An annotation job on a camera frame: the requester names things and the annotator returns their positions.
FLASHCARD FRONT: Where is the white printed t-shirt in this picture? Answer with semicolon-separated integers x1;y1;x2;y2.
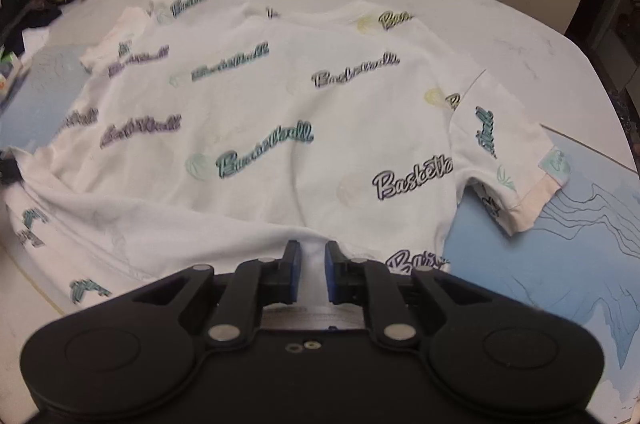
5;0;573;311

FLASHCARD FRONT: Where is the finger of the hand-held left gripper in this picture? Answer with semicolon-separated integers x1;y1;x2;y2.
0;156;21;187

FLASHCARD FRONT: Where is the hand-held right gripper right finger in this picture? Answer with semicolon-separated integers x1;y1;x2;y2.
324;240;506;350

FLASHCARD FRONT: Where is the pile of dark clothes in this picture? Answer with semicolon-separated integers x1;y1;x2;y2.
0;0;63;71

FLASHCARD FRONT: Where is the white table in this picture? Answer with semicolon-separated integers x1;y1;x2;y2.
0;0;640;424

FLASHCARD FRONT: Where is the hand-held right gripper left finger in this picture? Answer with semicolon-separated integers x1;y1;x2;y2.
115;240;303;350

